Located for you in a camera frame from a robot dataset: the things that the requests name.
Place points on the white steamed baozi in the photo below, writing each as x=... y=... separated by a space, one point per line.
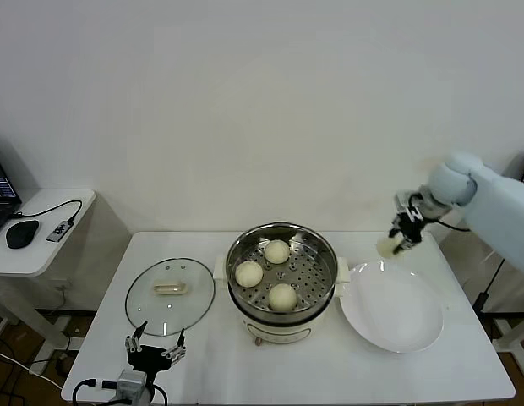
x=277 y=251
x=249 y=274
x=386 y=249
x=283 y=298

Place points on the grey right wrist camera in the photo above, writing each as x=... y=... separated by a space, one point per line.
x=405 y=201

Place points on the grey usb hub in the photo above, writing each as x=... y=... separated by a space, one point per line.
x=59 y=231

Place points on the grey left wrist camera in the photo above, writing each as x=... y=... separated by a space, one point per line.
x=132 y=384

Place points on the black computer mouse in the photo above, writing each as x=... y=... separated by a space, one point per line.
x=22 y=234

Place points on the white side table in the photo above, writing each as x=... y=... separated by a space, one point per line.
x=34 y=258
x=511 y=327

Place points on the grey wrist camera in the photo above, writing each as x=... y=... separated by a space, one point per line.
x=132 y=384
x=405 y=201

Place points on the cream electric cooker base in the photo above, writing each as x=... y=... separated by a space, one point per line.
x=283 y=330

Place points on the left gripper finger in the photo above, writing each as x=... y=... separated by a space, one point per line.
x=131 y=343
x=176 y=351

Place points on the stainless steel steamer basket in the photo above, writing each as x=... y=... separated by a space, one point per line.
x=304 y=287

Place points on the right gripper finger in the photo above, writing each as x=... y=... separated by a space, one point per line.
x=409 y=244
x=395 y=228

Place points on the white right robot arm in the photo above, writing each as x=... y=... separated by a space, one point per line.
x=498 y=211

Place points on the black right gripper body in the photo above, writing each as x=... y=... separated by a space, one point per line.
x=413 y=226

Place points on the white oval plate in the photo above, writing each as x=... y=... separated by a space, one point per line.
x=393 y=308

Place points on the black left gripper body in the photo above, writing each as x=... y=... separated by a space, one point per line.
x=150 y=358

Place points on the round glass pot lid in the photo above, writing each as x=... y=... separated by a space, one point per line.
x=177 y=308

